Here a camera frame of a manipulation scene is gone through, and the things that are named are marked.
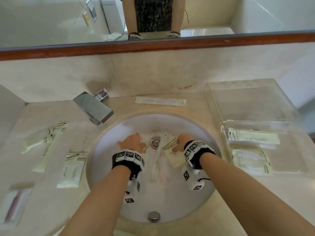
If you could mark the person's right hand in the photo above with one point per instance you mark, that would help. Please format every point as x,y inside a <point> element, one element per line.
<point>184,141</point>

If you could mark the person's left hand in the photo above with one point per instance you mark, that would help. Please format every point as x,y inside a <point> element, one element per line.
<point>133,143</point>

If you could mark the transparent tray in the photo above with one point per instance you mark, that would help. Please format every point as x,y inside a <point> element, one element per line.
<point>251,103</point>

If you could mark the razor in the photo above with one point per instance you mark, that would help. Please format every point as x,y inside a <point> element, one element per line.
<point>14,206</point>

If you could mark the person's left forearm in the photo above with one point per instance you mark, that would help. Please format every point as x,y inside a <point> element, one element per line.
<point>98,204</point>

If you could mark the person's right forearm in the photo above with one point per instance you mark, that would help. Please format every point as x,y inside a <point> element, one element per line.
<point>246,194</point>

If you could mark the white sink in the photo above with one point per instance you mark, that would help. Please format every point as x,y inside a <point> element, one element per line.
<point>172,204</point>

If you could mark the beige marble countertop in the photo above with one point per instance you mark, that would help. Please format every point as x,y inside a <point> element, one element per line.
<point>61,108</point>

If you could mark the black marker-tagged wristband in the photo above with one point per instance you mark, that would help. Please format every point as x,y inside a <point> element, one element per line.
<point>128,160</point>
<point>199,154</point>

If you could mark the chrome faucet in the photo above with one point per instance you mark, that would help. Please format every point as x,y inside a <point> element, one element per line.
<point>93,108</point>

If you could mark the chrome overflow cap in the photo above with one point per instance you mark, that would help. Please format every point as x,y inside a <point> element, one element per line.
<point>154,216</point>

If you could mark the wooden framed mirror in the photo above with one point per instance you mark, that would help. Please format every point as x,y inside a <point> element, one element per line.
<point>49,22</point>

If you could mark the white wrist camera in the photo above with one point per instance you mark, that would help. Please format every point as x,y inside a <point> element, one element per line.
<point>193,180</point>
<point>133,191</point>

